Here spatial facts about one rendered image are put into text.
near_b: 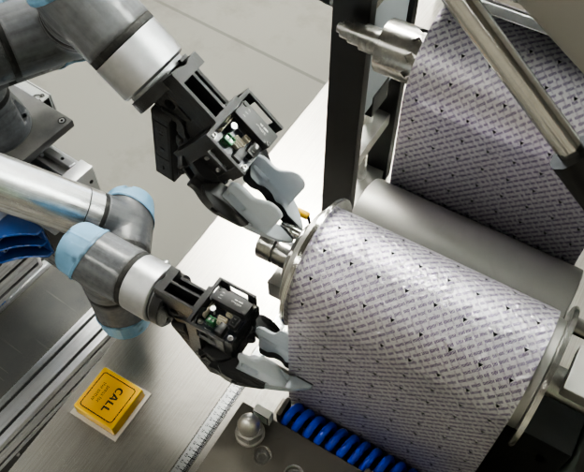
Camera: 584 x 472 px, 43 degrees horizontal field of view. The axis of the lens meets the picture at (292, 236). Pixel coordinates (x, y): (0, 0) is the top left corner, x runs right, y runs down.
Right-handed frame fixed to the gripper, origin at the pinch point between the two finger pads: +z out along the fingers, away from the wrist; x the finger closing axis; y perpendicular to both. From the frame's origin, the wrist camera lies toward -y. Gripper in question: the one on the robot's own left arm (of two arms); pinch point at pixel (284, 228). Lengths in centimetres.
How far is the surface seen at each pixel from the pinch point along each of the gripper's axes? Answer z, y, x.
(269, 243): 2.3, -7.4, 1.5
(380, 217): 7.8, 2.0, 8.9
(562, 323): 20.2, 20.9, 2.1
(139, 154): 0, -166, 78
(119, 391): 8.1, -38.0, -15.6
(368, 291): 6.9, 10.5, -4.4
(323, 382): 16.7, -5.1, -7.3
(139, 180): 5, -161, 69
